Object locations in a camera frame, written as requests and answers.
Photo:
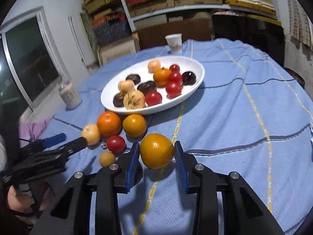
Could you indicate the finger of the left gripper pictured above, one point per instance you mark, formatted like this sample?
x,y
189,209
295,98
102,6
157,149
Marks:
x,y
54,140
74,146

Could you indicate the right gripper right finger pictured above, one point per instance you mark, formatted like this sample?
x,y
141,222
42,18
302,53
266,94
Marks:
x,y
243,211

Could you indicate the large yellow pear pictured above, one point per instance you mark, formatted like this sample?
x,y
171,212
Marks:
x,y
134,100

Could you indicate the yellow orange persimmon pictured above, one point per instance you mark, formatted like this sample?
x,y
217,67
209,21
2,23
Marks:
x,y
156,151
134,125

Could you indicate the white paper cup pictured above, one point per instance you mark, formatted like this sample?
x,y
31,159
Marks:
x,y
174,42

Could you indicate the small red tomato on plate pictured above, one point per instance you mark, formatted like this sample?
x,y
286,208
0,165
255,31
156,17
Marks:
x,y
174,68

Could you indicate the person's left hand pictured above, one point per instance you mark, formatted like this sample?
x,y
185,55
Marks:
x,y
20,201

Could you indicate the dark brown wooden board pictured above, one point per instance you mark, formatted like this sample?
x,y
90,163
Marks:
x,y
195,29

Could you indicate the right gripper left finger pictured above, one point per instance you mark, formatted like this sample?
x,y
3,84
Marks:
x,y
69,211

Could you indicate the blue checked tablecloth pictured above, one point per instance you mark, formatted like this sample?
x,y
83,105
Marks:
x,y
248,116

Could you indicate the orange mandarin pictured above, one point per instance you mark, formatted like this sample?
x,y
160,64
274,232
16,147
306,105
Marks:
x,y
161,77
109,124

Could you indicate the dark purple plum on plate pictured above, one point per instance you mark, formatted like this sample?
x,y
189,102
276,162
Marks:
x,y
189,78

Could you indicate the pink cloth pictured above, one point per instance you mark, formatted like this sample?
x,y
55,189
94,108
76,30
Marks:
x,y
30,132

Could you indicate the dark brown mangosteen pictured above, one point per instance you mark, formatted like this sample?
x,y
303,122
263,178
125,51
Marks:
x,y
146,87
118,100

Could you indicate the window with metal frame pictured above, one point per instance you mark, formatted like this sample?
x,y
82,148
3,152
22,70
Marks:
x,y
32,56

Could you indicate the white oval plate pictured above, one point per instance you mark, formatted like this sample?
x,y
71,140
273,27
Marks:
x,y
141,68

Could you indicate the dark brown fruit on plate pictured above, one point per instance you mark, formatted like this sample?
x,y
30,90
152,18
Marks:
x,y
135,78

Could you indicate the small yellow longan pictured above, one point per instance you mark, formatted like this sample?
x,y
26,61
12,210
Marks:
x,y
106,159

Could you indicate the pale orange pear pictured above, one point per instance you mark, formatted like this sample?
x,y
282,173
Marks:
x,y
91,133

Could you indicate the white drink can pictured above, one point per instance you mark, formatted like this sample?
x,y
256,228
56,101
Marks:
x,y
69,95

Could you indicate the pale peach on plate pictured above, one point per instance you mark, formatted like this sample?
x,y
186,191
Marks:
x,y
153,66

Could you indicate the cardboard box with frame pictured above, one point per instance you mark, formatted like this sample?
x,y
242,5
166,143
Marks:
x,y
118,48

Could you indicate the beige checked curtain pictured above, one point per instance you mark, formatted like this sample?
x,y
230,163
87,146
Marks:
x,y
300,24

